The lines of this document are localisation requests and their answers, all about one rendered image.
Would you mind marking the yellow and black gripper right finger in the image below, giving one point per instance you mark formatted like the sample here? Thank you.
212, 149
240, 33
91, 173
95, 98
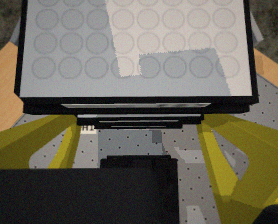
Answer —
240, 202

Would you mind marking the grey slotted shelf rack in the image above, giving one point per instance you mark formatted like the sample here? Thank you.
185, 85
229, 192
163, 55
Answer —
256, 34

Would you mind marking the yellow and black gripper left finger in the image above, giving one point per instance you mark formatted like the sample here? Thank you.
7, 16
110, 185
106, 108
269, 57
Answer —
19, 143

